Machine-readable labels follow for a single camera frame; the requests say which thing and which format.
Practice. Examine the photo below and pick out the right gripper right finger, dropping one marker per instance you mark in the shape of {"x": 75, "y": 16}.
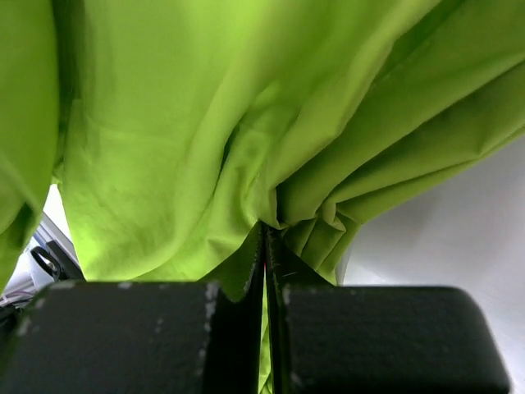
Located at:
{"x": 374, "y": 339}

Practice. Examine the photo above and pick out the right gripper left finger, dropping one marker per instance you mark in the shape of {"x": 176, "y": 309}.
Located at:
{"x": 144, "y": 337}

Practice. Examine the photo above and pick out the lime green shorts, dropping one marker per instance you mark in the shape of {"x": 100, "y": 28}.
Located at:
{"x": 172, "y": 128}

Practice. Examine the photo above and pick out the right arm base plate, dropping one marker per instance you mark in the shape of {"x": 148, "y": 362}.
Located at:
{"x": 56, "y": 262}

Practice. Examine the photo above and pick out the aluminium mounting rail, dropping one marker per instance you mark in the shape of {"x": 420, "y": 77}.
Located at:
{"x": 28, "y": 278}

